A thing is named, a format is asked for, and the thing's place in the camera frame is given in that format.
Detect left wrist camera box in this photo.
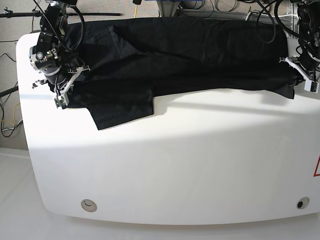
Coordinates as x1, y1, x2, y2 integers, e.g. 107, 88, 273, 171
304, 79, 320, 94

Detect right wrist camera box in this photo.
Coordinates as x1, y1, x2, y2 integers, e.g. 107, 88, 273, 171
54, 95, 69, 110

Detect table grommet hole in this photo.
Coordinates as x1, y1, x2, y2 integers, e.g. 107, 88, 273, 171
80, 199, 97, 213
296, 197, 310, 209

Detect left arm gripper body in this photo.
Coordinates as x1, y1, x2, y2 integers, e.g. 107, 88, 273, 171
279, 56, 320, 83

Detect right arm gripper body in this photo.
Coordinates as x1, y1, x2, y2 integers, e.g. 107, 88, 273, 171
32, 65, 91, 98

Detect black T-shirt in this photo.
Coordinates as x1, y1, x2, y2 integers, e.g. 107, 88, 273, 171
68, 17, 295, 130

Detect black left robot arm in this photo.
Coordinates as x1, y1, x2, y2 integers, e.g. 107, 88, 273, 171
274, 0, 320, 93

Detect red triangle warning sticker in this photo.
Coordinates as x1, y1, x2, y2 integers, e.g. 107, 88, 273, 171
313, 157, 320, 177

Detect yellow cable at left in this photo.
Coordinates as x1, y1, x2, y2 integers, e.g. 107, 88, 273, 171
0, 102, 23, 127

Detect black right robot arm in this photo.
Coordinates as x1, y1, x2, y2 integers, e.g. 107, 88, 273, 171
29, 0, 89, 102

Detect grey aluminium frame post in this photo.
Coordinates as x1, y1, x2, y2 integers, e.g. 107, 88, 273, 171
156, 0, 181, 17

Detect left table grommet hole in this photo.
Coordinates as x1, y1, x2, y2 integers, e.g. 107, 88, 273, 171
80, 199, 97, 213

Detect right table grommet hole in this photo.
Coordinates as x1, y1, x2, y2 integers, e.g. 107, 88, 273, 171
296, 197, 310, 209

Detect black tripod bar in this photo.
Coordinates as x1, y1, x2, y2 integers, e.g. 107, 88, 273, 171
0, 10, 123, 19

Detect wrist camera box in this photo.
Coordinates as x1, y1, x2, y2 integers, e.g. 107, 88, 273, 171
54, 95, 69, 110
304, 79, 320, 94

